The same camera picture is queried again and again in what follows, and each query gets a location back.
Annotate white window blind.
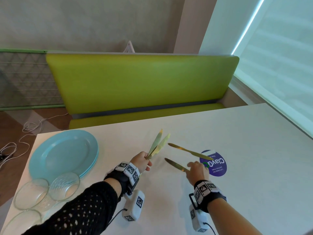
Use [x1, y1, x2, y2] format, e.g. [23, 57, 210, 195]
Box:
[232, 0, 313, 135]

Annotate person's right hand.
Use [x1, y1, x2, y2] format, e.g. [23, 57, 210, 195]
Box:
[186, 161, 210, 187]

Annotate black wristband with markers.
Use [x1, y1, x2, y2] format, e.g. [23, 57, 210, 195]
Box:
[188, 180, 227, 213]
[104, 161, 141, 196]

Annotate white chair back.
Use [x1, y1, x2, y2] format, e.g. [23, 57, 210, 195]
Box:
[123, 40, 135, 54]

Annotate white floor cable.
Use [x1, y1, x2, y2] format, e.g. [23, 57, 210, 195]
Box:
[0, 112, 70, 169]

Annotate black left camera cable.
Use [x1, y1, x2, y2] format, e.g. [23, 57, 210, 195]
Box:
[107, 208, 127, 226]

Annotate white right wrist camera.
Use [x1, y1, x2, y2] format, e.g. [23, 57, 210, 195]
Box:
[189, 204, 210, 233]

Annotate pile of gold cutlery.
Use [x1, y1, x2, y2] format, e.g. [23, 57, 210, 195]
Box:
[168, 143, 215, 161]
[146, 129, 164, 160]

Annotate green framed mesh partition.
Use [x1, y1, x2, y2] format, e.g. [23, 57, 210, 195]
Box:
[0, 49, 65, 112]

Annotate round purple sticker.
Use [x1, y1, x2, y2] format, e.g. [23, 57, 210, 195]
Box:
[199, 149, 228, 177]

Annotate person's left forearm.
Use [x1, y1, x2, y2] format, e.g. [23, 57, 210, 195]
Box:
[22, 180, 123, 235]

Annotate person's left hand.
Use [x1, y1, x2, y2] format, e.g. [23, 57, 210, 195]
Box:
[129, 151, 153, 174]

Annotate black right wristband with markers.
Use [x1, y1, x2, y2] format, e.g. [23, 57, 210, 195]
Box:
[188, 180, 227, 213]

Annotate green padded bench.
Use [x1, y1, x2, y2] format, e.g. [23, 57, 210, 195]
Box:
[46, 53, 240, 130]

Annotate black left wristband with markers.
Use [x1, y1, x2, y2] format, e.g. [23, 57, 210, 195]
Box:
[104, 161, 141, 196]

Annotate black camera cable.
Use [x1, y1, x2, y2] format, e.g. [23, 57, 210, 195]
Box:
[107, 208, 127, 226]
[203, 221, 217, 235]

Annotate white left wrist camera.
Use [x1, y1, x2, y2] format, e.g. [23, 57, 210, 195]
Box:
[121, 189, 145, 222]

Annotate person's right forearm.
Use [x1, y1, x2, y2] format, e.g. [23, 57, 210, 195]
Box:
[207, 198, 263, 235]

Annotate black right camera cable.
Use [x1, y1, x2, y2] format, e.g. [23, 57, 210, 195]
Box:
[203, 221, 217, 235]

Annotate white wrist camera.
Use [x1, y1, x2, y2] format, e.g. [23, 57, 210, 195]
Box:
[189, 204, 210, 233]
[121, 189, 145, 222]

